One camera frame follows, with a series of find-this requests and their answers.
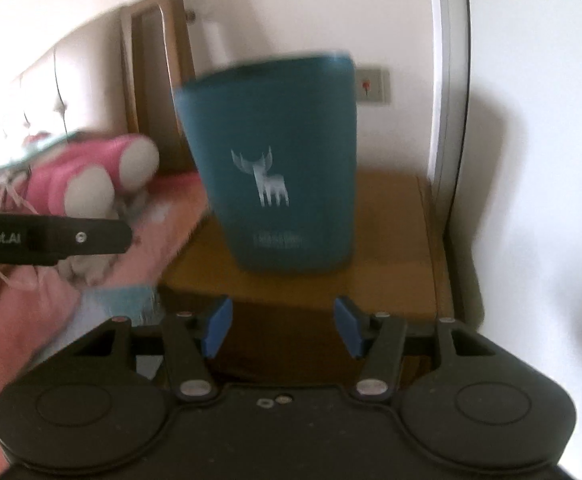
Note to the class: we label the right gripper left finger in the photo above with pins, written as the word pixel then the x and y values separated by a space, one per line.
pixel 189 340

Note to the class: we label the pink bedsheet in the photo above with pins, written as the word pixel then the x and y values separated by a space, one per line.
pixel 41 312

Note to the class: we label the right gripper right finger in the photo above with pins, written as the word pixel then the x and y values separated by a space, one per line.
pixel 377 340

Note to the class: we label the white door frame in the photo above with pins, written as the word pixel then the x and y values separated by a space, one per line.
pixel 451 77

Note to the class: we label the wooden nightstand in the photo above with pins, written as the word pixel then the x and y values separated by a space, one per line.
pixel 283 330

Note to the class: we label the teal trash bin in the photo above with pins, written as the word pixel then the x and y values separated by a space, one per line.
pixel 275 145

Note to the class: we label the padded beige headboard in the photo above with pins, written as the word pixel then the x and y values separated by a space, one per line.
pixel 77 86

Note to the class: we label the beige wall switch plate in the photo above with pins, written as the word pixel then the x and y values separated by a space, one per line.
pixel 372 85

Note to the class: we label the pink plush toy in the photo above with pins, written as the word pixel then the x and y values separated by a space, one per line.
pixel 86 179

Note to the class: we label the wooden headboard frame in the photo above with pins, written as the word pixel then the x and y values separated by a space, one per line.
pixel 157 60

